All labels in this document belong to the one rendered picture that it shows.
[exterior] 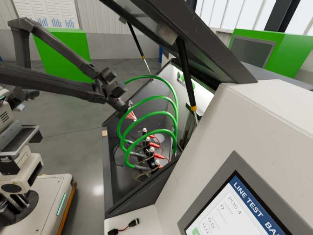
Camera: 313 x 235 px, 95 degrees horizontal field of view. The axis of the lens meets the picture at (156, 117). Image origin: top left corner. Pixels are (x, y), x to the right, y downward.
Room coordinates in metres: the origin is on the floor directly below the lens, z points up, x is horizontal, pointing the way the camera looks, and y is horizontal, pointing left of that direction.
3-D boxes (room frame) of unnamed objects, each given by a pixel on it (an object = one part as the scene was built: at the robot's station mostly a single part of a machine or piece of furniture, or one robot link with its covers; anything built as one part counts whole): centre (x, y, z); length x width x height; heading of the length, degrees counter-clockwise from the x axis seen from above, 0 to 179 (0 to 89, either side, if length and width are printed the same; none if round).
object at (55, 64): (3.63, 2.33, 0.65); 0.95 x 0.86 x 1.30; 124
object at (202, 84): (0.75, -0.18, 1.43); 0.54 x 0.03 x 0.02; 21
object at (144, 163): (0.55, 0.02, 0.91); 0.34 x 0.10 x 0.15; 21
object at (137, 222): (0.21, 0.09, 0.99); 0.12 x 0.02 x 0.02; 118
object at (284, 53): (3.13, -1.96, 0.81); 1.05 x 0.81 x 1.62; 20
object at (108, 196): (0.57, 0.29, 0.87); 0.62 x 0.04 x 0.16; 21
